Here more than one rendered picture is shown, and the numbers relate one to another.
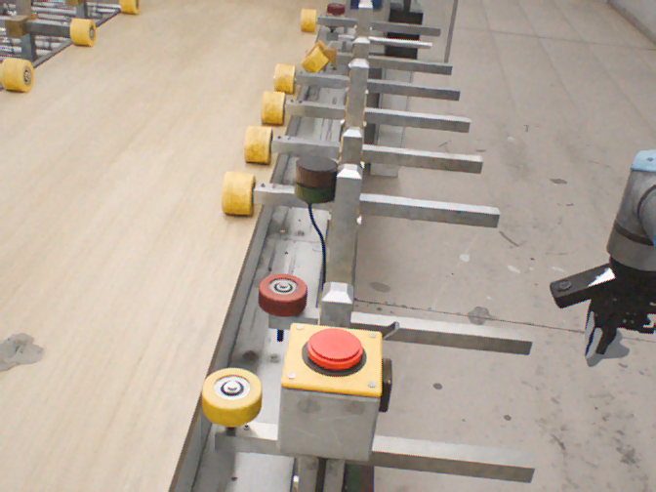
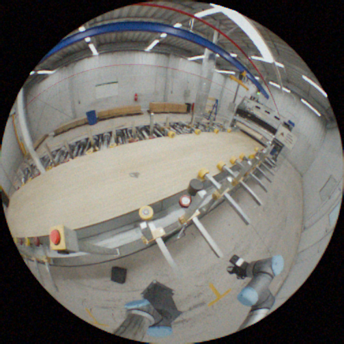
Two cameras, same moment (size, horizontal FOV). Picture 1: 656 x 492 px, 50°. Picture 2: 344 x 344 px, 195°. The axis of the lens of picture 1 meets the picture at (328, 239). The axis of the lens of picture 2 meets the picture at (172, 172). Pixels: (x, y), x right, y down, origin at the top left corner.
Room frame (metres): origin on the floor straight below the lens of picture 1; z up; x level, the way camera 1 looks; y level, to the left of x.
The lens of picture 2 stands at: (0.67, -0.12, 1.45)
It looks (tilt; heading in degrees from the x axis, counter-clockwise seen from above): 45 degrees down; 52
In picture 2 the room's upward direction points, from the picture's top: 10 degrees clockwise
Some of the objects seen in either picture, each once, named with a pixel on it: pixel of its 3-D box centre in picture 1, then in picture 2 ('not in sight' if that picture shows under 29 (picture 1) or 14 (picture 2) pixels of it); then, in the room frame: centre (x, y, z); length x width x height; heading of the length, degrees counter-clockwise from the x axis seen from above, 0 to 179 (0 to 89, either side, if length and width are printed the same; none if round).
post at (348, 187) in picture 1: (335, 306); (188, 214); (0.91, -0.02, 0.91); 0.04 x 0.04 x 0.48; 89
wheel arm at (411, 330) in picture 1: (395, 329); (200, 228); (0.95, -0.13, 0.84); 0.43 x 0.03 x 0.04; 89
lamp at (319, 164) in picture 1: (312, 229); (190, 197); (0.91, 0.03, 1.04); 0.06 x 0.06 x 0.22; 89
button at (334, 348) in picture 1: (334, 351); (55, 237); (0.40, -0.01, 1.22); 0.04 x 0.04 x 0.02
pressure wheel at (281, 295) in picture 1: (281, 312); (183, 204); (0.96, 0.07, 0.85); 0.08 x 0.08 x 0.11
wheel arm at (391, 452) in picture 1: (373, 451); (161, 245); (0.70, -0.09, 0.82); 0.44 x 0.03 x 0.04; 89
